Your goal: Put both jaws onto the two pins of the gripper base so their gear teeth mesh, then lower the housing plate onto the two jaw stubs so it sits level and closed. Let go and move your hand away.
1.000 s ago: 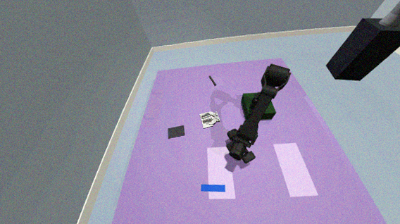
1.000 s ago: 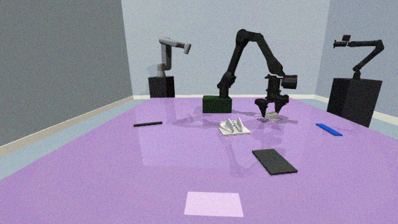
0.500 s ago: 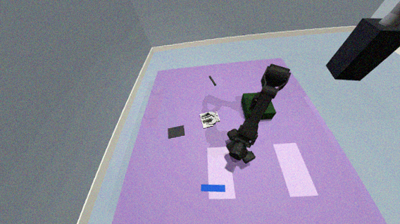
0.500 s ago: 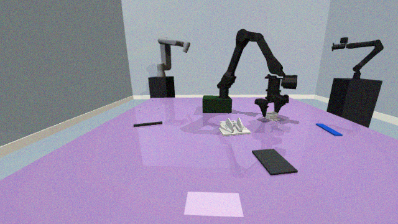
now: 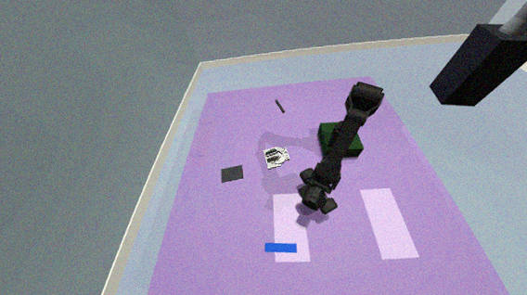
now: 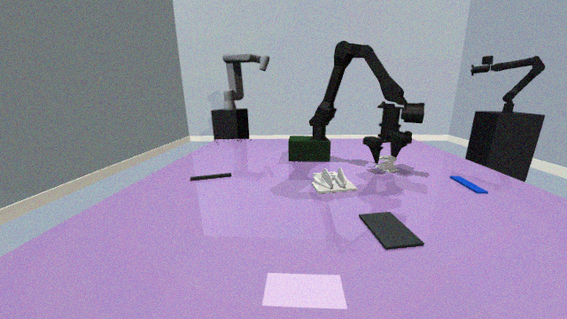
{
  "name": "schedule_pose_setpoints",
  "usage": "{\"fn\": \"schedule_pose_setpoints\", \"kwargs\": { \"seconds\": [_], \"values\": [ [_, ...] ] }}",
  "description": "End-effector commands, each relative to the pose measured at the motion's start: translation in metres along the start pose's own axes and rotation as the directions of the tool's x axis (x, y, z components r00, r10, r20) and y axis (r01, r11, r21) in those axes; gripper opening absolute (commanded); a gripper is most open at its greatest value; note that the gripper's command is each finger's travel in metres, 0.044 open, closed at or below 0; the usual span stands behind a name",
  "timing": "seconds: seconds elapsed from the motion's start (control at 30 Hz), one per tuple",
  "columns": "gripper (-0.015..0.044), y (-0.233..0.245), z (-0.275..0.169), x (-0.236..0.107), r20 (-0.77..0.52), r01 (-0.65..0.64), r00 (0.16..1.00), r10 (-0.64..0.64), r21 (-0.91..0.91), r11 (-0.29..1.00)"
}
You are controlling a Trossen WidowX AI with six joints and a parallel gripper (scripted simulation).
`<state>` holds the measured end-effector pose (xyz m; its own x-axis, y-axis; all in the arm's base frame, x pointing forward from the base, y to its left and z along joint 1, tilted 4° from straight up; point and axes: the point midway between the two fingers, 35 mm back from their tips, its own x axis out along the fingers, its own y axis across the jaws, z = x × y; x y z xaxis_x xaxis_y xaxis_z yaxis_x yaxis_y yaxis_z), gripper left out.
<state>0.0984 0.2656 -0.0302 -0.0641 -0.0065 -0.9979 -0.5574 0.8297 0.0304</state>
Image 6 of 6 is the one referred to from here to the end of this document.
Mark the blue rectangular bar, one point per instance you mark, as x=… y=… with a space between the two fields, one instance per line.
x=468 y=184

